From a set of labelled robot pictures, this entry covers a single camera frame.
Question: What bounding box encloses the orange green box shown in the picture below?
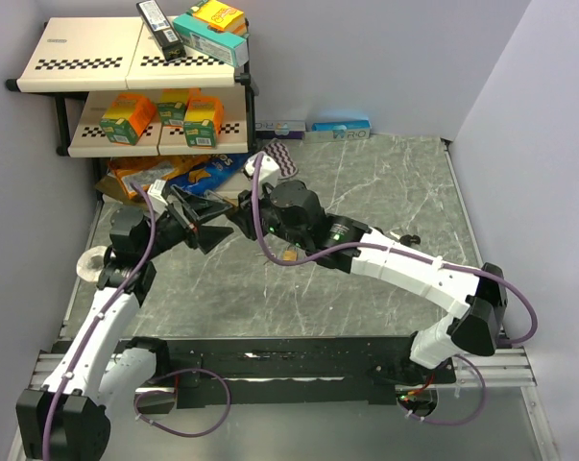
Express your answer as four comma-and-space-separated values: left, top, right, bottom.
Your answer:
183, 96, 224, 148
99, 92, 157, 145
157, 87, 201, 127

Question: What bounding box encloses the small brass padlock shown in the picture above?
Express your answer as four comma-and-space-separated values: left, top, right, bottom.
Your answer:
281, 245, 300, 262

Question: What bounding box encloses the orange green box left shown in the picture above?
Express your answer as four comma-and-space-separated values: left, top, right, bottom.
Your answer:
99, 92, 157, 145

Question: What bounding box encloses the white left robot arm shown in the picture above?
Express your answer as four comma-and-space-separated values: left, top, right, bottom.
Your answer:
16, 186, 232, 460

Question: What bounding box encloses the orange yellow top box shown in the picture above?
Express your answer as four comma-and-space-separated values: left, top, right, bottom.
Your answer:
186, 0, 248, 36

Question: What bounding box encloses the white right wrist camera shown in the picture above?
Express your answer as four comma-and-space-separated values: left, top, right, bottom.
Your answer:
243, 154, 280, 186

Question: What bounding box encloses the orange snack bag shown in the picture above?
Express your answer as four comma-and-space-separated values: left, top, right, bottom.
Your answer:
108, 155, 210, 199

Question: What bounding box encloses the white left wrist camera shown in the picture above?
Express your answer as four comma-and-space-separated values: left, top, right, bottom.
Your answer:
147, 180, 169, 215

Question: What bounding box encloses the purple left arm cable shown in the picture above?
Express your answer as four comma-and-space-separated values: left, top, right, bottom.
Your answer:
41, 181, 232, 460

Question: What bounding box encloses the black long box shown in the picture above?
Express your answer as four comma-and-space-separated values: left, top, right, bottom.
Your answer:
136, 0, 186, 61

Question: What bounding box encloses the large brass padlock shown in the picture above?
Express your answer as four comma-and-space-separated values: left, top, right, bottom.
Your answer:
204, 190, 234, 206

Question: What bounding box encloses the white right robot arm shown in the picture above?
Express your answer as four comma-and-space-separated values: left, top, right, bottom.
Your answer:
229, 181, 508, 383

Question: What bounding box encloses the blue snack bag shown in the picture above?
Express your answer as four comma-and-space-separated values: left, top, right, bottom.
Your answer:
168, 153, 250, 197

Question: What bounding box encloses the blue white toothpaste box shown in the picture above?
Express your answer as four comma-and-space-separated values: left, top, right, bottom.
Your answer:
303, 120, 371, 143

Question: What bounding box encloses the aluminium frame rail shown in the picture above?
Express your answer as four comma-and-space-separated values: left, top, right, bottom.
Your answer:
29, 350, 537, 389

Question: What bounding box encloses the brown flat packet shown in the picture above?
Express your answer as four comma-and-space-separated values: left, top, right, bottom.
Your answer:
95, 175, 126, 203

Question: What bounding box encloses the teal white box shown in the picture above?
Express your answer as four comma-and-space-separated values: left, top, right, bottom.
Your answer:
172, 13, 250, 68

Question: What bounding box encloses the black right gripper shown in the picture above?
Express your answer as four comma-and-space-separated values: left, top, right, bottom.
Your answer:
229, 180, 309, 251

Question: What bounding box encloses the black padlock with keys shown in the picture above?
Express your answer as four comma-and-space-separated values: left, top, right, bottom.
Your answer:
390, 232, 422, 247

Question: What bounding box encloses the cream black shelf rack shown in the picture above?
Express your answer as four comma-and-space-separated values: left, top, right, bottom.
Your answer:
5, 16, 261, 201

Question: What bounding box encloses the purple striped sponge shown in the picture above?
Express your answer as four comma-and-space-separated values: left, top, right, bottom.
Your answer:
262, 140, 299, 180

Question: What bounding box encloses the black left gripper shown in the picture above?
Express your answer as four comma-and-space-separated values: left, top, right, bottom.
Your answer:
139, 185, 232, 260

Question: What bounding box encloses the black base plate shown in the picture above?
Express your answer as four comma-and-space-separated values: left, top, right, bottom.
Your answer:
51, 335, 463, 409

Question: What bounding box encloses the orange green box right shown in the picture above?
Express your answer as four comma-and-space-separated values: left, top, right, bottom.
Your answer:
183, 96, 224, 148

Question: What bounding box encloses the orange green box middle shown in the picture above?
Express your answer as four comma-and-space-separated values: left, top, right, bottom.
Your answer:
157, 87, 201, 127

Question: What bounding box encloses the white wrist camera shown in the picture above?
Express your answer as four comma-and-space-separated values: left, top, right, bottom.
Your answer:
147, 180, 169, 215
243, 154, 280, 186

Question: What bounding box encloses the white tape roll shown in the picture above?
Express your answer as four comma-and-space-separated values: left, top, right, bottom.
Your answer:
76, 246, 108, 283

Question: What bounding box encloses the purple white toothpaste box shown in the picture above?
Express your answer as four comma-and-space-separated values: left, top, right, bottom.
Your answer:
255, 120, 306, 140

